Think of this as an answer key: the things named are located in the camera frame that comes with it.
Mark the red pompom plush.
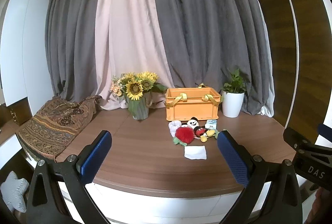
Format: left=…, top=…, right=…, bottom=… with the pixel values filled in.
left=173, top=127, right=195, bottom=146

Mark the orange plastic crate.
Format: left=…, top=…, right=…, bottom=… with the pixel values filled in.
left=165, top=84, right=222, bottom=121

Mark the blue tissue pack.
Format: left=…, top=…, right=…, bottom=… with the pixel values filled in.
left=205, top=119, right=217, bottom=129

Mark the grey-green ribbed vase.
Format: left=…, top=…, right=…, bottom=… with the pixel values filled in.
left=126, top=92, right=153, bottom=121

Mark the white fluffy scrunchie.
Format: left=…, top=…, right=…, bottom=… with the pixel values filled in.
left=168, top=120, right=186, bottom=138

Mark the white cloth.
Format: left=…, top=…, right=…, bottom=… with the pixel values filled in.
left=184, top=146, right=207, bottom=160

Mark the Mickey Mouse plush toy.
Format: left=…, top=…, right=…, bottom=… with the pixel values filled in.
left=184, top=117, right=219, bottom=143

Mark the green potted plant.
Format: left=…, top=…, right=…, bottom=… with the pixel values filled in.
left=222, top=68, right=247, bottom=94

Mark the striped grey pillow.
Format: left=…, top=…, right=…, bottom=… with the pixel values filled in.
left=1, top=171, right=29, bottom=213

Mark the sunflower bouquet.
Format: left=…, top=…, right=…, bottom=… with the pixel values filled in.
left=110, top=71, right=167, bottom=104

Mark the patterned brown cloth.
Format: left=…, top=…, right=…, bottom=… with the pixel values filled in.
left=16, top=96, right=101, bottom=161

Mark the white plant pot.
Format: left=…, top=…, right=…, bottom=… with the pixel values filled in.
left=222, top=92, right=244, bottom=118

